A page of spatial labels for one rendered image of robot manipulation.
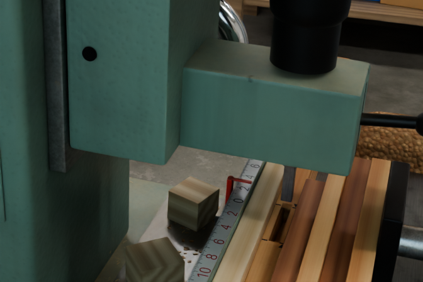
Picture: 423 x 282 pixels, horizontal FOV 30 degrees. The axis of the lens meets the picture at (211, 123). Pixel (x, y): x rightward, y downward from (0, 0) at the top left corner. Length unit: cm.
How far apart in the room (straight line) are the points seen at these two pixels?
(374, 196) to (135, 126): 20
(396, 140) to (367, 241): 26
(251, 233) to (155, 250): 18
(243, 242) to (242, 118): 10
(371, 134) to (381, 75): 258
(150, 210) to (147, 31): 39
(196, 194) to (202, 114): 27
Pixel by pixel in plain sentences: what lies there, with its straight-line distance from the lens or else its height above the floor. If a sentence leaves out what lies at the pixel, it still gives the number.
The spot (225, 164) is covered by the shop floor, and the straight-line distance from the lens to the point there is 260.
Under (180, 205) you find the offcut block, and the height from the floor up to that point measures 83.
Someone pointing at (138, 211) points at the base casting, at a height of 80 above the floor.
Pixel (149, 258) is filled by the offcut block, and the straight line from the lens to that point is 77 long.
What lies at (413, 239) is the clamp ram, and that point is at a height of 96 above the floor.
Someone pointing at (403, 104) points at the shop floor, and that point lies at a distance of 319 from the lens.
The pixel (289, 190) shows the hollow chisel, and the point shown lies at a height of 96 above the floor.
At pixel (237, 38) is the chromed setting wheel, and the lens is 74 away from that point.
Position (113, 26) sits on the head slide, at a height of 111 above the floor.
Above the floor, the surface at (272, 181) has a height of 95.
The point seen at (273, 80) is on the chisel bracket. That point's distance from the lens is 59.
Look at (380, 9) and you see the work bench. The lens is 344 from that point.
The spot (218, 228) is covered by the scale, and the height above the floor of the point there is 96.
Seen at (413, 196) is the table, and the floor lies 90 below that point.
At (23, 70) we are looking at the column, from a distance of 57.
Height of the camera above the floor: 130
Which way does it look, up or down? 27 degrees down
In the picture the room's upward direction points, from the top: 4 degrees clockwise
